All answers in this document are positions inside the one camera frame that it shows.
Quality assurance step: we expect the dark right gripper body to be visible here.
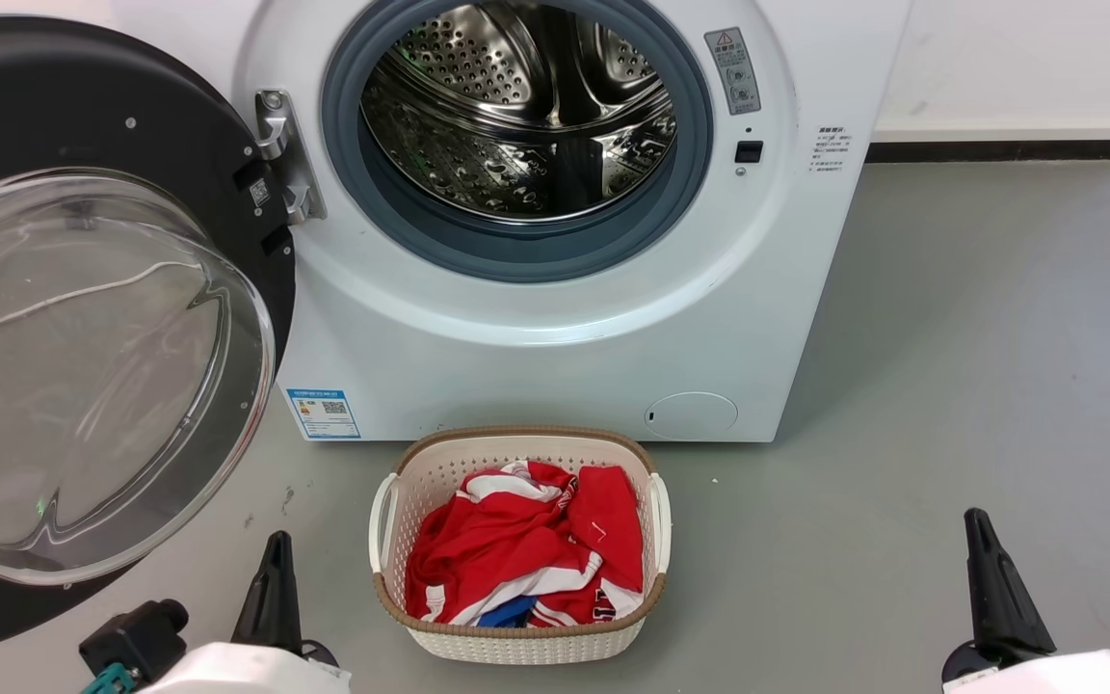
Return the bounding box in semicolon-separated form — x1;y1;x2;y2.
941;640;980;685

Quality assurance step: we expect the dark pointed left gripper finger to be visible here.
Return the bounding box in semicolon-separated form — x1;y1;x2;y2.
230;530;304;652

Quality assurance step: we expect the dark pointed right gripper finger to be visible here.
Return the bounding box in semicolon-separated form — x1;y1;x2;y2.
963;507;1059;668

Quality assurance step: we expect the black round glass washer door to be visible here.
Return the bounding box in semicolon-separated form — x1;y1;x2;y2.
0;14;299;662

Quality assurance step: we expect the white front-load washing machine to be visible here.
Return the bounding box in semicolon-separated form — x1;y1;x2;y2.
112;0;914;444

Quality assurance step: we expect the silver metal door hinge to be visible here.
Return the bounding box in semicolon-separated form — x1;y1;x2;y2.
254;89;329;227

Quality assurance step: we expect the blue garment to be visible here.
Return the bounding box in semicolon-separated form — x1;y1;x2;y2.
475;595;539;629

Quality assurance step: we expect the blue energy label sticker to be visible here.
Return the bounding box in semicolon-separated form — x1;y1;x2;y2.
285;387;362;440

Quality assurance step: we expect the cream woven plastic laundry basket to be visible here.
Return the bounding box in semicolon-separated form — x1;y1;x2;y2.
368;426;674;666

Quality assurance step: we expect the red and white jersey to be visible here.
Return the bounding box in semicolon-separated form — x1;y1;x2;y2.
405;460;646;629

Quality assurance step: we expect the round white filter cover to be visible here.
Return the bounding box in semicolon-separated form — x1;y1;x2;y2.
645;391;740;440

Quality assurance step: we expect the small text notice sticker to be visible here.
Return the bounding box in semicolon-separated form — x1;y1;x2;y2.
808;124;851;174

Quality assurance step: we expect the grey warning sticker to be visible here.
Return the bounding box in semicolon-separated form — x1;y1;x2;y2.
703;26;763;117

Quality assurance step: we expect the teal cable connector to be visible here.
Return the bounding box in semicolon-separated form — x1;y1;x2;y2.
81;662;138;694

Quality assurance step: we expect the white power cable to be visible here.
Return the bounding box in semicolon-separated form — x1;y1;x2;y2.
0;258;204;340

